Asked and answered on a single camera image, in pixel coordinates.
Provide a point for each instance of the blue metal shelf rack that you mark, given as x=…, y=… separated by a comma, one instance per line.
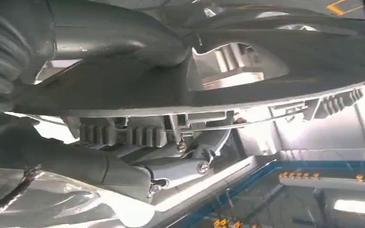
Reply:
x=327, y=165

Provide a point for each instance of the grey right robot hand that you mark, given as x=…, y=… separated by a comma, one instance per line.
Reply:
x=59, y=157

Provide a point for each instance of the yellow floor tape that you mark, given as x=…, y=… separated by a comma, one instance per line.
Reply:
x=335, y=9

